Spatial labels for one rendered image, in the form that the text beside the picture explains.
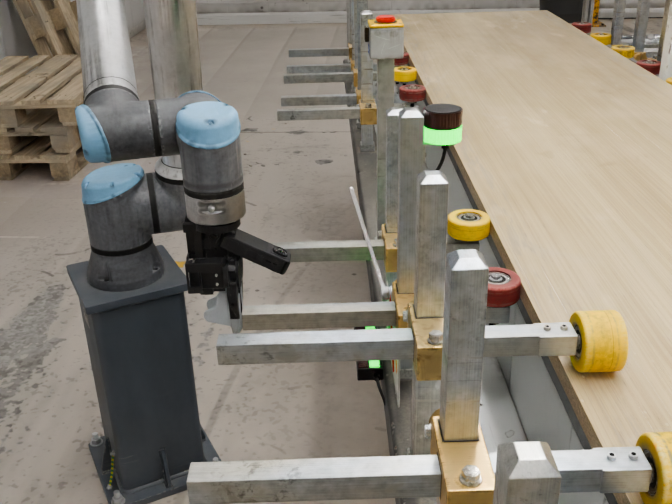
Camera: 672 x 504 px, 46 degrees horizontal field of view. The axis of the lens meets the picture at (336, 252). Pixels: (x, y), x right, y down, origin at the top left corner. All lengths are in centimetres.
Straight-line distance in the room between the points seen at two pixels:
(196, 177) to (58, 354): 186
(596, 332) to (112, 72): 84
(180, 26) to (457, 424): 117
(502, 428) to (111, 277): 101
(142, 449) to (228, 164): 119
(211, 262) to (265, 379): 145
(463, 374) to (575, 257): 64
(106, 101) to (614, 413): 86
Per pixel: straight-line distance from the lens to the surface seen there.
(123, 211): 192
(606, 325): 106
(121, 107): 128
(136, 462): 222
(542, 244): 144
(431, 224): 99
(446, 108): 122
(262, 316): 129
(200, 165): 116
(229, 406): 255
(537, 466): 55
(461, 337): 77
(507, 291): 127
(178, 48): 178
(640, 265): 141
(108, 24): 146
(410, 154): 122
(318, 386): 260
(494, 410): 148
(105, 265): 198
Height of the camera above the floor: 150
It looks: 26 degrees down
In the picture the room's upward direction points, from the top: 2 degrees counter-clockwise
